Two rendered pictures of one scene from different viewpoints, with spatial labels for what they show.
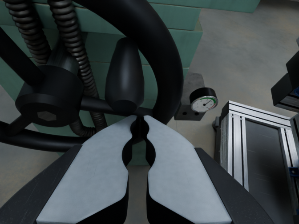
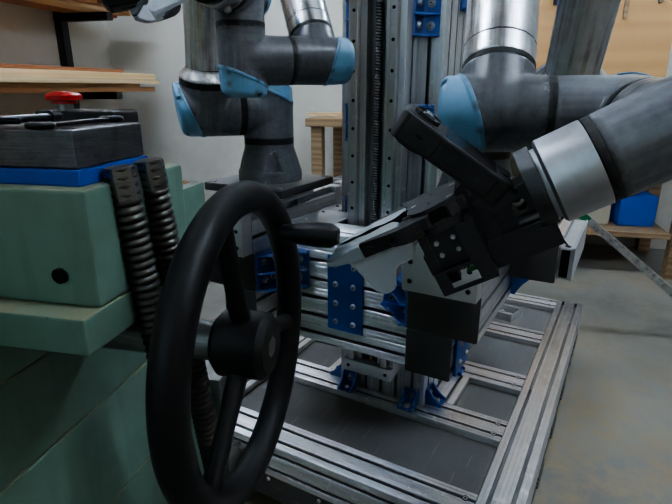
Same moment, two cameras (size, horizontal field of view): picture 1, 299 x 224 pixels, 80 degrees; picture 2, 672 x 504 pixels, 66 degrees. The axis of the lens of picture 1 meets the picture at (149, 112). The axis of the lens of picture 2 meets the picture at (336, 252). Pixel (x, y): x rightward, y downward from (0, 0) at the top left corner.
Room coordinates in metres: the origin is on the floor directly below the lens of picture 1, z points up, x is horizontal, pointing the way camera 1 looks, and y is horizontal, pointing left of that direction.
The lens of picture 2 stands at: (-0.14, 0.45, 1.03)
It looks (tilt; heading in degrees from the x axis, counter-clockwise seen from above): 18 degrees down; 295
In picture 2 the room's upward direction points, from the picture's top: straight up
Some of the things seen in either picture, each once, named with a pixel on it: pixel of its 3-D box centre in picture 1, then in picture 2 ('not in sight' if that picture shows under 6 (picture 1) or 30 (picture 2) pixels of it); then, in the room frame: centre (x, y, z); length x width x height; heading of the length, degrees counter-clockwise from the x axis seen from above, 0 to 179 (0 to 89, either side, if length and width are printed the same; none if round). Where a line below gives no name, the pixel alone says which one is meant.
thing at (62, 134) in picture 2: not in sight; (71, 138); (0.25, 0.14, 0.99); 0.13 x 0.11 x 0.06; 102
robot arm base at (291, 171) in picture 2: not in sight; (269, 157); (0.52, -0.61, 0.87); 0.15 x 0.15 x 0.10
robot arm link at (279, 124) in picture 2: not in sight; (264, 107); (0.53, -0.60, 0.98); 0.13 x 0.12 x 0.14; 47
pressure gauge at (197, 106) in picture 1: (201, 101); not in sight; (0.29, -0.12, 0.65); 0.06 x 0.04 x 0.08; 102
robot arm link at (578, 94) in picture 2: not in sight; (611, 115); (-0.17, -0.13, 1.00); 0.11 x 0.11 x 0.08; 10
